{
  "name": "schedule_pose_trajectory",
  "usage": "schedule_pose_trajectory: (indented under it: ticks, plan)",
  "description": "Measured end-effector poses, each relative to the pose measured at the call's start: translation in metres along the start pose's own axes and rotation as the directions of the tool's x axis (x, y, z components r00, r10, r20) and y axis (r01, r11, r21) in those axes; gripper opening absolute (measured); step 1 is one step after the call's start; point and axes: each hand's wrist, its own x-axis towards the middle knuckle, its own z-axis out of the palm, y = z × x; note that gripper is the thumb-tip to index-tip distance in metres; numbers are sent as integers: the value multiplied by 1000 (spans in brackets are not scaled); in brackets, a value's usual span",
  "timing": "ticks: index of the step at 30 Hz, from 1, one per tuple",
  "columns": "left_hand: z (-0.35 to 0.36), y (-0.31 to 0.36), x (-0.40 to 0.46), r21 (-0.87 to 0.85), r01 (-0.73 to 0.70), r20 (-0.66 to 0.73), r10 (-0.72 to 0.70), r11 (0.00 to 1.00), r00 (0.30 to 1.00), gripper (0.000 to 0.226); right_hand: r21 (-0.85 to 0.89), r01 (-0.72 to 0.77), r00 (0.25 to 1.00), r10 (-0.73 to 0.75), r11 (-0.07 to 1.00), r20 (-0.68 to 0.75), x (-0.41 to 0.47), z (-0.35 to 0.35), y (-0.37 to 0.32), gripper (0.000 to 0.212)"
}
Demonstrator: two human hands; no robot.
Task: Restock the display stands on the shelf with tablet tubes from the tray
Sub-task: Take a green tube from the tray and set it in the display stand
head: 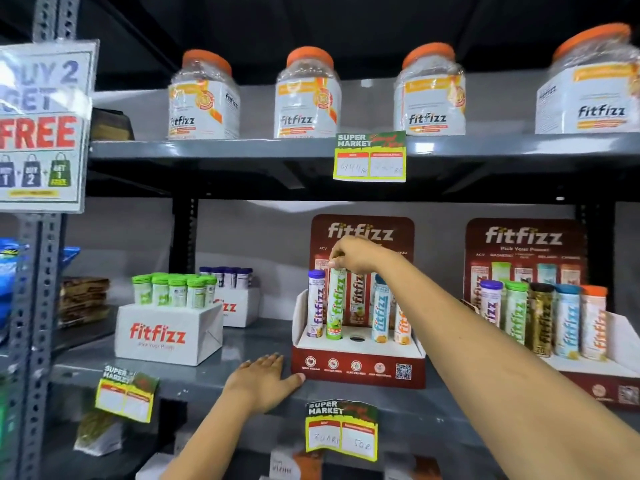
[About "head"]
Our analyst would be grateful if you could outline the laminated promotion sign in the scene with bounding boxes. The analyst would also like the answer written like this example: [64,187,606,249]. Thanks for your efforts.
[0,40,100,214]

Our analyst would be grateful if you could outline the green tablet tube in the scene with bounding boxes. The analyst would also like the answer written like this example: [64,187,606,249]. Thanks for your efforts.
[326,267,349,341]
[504,281,530,346]

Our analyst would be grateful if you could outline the small white cardboard box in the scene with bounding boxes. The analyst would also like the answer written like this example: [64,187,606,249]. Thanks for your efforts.
[212,287,261,329]

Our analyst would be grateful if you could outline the large white cardboard box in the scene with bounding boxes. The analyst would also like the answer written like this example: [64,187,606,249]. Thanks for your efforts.
[114,301,225,367]

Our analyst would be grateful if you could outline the red cardboard display box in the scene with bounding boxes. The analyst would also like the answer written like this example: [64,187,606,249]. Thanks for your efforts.
[462,218,640,411]
[291,214,427,390]

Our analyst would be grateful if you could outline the gold tablet tube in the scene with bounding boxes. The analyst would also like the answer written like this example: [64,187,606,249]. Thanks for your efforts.
[528,283,555,358]

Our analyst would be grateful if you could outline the orange tablet tube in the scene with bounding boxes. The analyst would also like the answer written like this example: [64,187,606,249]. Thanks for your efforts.
[580,285,609,362]
[394,302,413,346]

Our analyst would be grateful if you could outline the group of dark cap tubes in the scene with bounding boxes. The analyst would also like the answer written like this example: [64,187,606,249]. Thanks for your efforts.
[198,266,254,291]

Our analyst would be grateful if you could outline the brown flat packet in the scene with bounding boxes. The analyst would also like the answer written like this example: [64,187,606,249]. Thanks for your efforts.
[91,108,136,142]

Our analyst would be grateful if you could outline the person's left forearm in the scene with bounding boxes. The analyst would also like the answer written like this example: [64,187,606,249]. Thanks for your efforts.
[160,390,263,480]

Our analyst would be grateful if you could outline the stack of brown packets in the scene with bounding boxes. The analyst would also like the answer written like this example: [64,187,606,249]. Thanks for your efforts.
[58,277,111,330]

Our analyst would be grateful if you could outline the group of green cap tubes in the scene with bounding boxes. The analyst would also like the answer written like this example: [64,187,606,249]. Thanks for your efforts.
[131,272,219,310]

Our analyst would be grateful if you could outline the yellow shelf price tag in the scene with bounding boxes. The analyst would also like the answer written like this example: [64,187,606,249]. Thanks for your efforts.
[94,365,160,424]
[305,399,379,463]
[333,131,407,184]

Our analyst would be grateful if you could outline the person's right hand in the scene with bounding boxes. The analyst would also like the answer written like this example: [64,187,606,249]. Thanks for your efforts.
[327,236,397,276]

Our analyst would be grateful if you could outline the blue snack packet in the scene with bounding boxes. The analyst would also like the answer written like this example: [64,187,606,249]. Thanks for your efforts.
[0,238,81,345]

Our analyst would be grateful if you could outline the white packet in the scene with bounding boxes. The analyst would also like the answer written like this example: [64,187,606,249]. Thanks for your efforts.
[268,447,302,480]

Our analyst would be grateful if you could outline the purple cap tablet tube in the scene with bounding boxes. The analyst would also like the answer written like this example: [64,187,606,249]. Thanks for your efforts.
[306,270,327,339]
[479,280,504,329]

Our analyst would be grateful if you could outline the person's left hand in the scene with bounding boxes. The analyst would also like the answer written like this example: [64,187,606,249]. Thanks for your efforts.
[222,353,306,415]

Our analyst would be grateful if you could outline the blue tablet tube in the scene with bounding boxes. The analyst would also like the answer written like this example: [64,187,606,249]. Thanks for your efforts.
[553,284,581,360]
[371,275,391,344]

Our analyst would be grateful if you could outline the orange packet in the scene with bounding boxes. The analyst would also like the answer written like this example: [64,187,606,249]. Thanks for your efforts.
[295,452,327,480]

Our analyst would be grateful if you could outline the orange lid plastic jar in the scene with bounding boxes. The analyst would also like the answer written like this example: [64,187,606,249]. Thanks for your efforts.
[273,46,343,139]
[167,49,241,141]
[393,43,467,137]
[534,23,640,135]

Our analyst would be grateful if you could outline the person's right forearm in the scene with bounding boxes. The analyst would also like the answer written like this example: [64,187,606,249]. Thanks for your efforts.
[380,252,640,480]

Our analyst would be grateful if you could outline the grey metal shelf rack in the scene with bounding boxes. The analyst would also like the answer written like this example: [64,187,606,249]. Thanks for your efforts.
[0,0,640,480]

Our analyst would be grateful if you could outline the green and white pouch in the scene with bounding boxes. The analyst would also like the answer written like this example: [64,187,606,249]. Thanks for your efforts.
[73,408,125,457]

